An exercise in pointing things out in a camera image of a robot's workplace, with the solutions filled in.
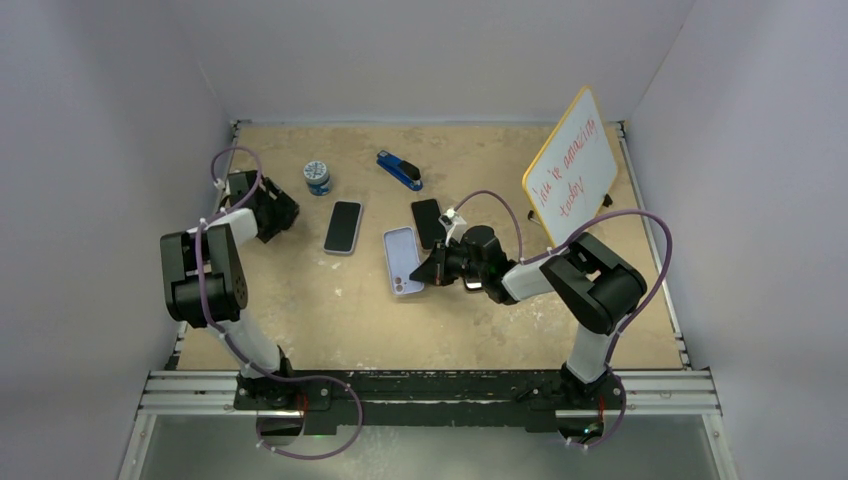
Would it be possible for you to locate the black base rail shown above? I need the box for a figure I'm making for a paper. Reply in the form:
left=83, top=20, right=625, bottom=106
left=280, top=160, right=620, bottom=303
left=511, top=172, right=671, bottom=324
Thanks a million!
left=233, top=369, right=625, bottom=437

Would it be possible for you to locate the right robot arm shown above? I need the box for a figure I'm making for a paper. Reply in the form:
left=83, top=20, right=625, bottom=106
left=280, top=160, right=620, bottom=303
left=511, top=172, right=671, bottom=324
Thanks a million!
left=410, top=226, right=647, bottom=407

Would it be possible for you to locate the yellow framed whiteboard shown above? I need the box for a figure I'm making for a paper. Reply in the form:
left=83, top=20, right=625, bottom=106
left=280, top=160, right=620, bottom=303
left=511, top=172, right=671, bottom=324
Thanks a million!
left=522, top=86, right=618, bottom=246

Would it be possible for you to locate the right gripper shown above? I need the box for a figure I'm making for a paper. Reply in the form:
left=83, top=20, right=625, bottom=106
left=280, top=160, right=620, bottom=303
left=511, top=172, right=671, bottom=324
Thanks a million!
left=411, top=238, right=487, bottom=287

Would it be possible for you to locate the phone in pink case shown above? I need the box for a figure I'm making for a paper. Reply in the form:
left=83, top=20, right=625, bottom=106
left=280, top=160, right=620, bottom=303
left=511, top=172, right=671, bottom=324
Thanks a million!
left=411, top=198, right=446, bottom=251

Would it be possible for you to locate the blue stapler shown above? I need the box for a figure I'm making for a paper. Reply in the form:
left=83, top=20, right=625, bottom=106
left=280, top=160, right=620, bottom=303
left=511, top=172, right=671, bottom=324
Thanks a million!
left=376, top=150, right=423, bottom=191

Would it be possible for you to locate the lilac phone case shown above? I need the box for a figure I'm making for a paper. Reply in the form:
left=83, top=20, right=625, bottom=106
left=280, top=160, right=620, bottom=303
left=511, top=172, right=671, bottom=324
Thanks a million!
left=383, top=226, right=425, bottom=296
left=322, top=199, right=365, bottom=256

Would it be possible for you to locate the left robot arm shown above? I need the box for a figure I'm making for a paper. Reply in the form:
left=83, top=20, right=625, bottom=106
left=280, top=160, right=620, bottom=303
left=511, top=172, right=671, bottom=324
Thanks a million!
left=160, top=170, right=299, bottom=409

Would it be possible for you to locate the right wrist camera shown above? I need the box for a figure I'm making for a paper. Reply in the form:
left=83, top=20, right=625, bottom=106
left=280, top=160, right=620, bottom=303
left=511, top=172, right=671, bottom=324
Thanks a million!
left=439, top=208, right=468, bottom=246

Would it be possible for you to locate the phone in clear case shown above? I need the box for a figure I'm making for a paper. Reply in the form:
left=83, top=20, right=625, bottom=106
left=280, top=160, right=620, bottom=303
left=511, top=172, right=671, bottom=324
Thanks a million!
left=463, top=278, right=483, bottom=293

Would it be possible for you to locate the blue white jar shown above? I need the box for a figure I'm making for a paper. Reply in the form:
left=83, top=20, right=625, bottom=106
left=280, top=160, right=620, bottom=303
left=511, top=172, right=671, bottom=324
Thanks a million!
left=303, top=160, right=332, bottom=196

